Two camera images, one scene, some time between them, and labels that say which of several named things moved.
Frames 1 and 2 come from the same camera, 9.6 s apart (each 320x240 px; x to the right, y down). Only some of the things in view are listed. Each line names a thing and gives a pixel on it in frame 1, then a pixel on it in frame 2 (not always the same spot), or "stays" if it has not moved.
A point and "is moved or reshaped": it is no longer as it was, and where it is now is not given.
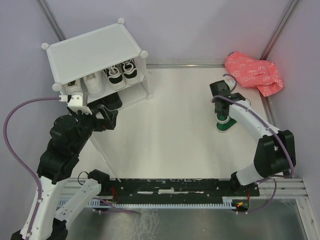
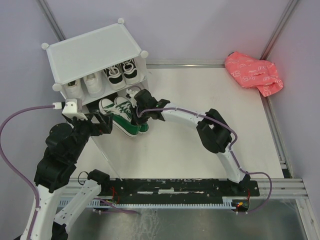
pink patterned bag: (251, 72) stays
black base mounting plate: (176, 190) stays
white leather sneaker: (75, 86) stays
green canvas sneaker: (246, 102) -> (126, 105)
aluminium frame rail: (157, 66) stays
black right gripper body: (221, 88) -> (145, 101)
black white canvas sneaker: (116, 76) stays
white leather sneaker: (96, 83) stays
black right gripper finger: (221, 107) -> (136, 120)
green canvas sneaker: (223, 126) is moved or reshaped
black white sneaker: (130, 72) stays
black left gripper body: (86, 122) stays
